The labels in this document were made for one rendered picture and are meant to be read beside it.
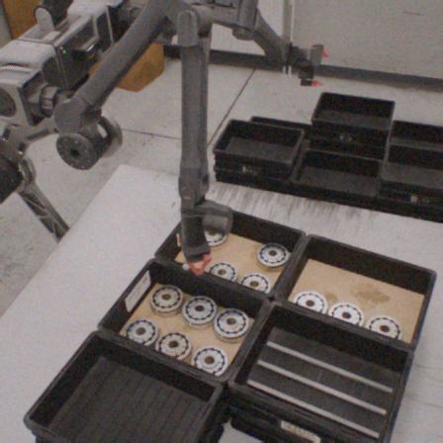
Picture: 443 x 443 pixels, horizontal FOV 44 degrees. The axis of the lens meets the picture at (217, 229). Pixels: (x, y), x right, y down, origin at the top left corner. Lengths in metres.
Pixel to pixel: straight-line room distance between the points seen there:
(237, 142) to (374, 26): 1.83
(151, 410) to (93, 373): 0.21
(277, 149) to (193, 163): 1.61
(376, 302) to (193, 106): 0.84
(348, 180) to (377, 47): 1.78
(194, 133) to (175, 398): 0.69
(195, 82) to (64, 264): 1.04
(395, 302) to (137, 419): 0.82
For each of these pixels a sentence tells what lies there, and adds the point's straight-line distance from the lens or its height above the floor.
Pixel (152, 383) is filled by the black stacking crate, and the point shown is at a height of 0.83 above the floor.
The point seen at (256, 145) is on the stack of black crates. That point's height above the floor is 0.49.
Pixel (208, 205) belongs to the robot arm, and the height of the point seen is 1.28.
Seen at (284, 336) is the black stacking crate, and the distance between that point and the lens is 1.62.
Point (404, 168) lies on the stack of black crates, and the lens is 2.84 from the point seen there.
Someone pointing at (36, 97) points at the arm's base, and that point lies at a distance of 1.44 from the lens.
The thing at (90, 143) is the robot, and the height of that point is 1.17.
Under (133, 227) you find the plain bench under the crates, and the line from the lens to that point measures 2.15.
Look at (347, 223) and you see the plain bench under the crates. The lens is 2.15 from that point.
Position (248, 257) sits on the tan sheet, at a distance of 1.81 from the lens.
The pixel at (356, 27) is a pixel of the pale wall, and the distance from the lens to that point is 4.42.
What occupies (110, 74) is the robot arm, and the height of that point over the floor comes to 1.54.
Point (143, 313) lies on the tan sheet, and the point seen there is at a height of 0.83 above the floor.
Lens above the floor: 2.14
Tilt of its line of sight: 43 degrees down
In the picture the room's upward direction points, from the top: 3 degrees counter-clockwise
